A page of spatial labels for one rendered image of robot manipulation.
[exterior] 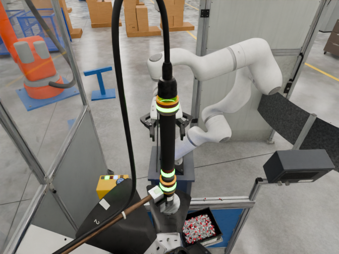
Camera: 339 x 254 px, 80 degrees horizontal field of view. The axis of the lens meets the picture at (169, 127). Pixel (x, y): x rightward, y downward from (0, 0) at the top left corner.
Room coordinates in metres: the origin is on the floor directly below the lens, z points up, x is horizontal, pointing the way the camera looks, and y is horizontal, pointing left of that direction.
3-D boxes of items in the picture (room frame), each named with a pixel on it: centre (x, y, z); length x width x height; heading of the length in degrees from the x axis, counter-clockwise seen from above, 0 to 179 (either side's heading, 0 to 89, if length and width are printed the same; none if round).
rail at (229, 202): (0.69, -0.08, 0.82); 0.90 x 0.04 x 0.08; 92
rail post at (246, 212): (0.71, -0.51, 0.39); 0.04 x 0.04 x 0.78; 2
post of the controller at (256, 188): (0.71, -0.51, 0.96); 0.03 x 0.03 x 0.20; 2
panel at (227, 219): (0.69, -0.08, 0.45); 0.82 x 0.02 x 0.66; 92
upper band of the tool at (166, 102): (0.33, 0.00, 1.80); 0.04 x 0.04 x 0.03
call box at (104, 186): (0.68, 0.31, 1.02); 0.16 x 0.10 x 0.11; 92
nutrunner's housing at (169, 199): (0.33, 0.00, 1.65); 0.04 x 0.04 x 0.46
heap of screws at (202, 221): (0.53, -0.16, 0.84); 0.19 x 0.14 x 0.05; 108
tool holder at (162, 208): (0.32, 0.01, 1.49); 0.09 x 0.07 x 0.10; 127
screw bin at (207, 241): (0.53, -0.16, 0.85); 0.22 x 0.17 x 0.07; 108
